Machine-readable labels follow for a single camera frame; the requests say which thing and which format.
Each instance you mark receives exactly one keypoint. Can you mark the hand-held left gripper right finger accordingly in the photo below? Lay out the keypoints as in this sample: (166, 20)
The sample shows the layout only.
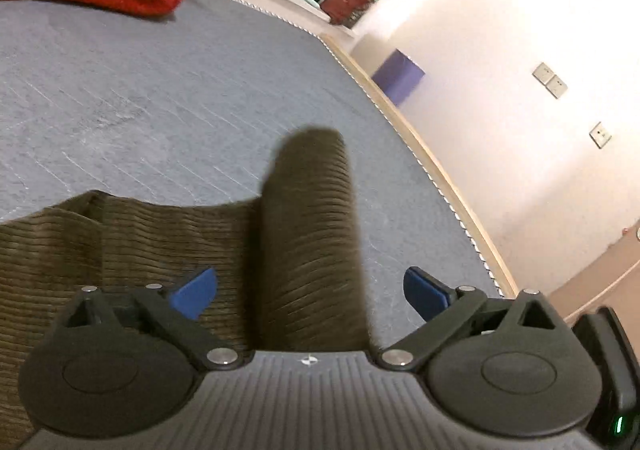
(424, 292)

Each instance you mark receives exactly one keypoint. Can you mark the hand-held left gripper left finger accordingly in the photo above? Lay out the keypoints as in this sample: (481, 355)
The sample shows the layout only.
(196, 292)

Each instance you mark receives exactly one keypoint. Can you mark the grey quilted mat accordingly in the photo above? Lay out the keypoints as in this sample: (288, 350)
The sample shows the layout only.
(150, 95)

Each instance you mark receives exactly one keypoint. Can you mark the purple box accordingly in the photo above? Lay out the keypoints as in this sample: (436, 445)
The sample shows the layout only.
(400, 76)

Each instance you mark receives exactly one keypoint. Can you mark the wall switch plate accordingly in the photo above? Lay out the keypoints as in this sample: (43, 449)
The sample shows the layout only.
(542, 72)
(556, 87)
(600, 135)

